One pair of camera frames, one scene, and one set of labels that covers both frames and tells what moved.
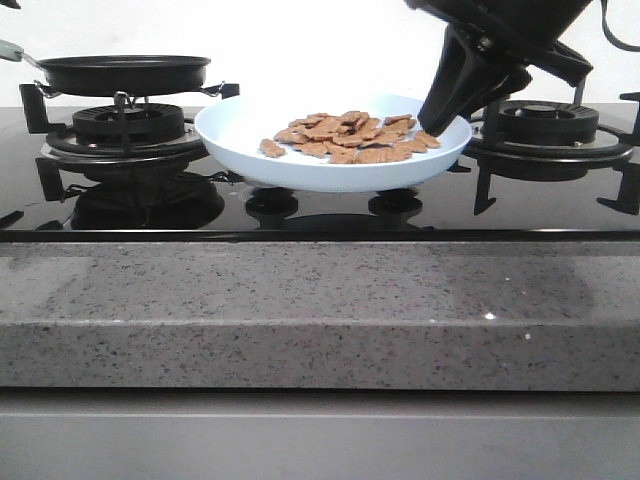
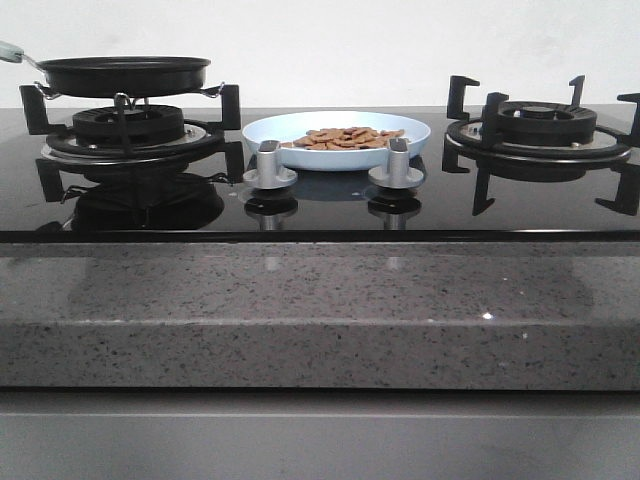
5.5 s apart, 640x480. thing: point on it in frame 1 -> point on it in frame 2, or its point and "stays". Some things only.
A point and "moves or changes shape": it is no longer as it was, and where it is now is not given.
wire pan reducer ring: (123, 99) stays
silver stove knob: (396, 193) -> (398, 174)
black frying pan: (116, 75) stays
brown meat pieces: (352, 138) moves or changes shape
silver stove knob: (277, 192) -> (267, 175)
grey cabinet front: (317, 434) stays
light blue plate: (328, 141) moves or changes shape
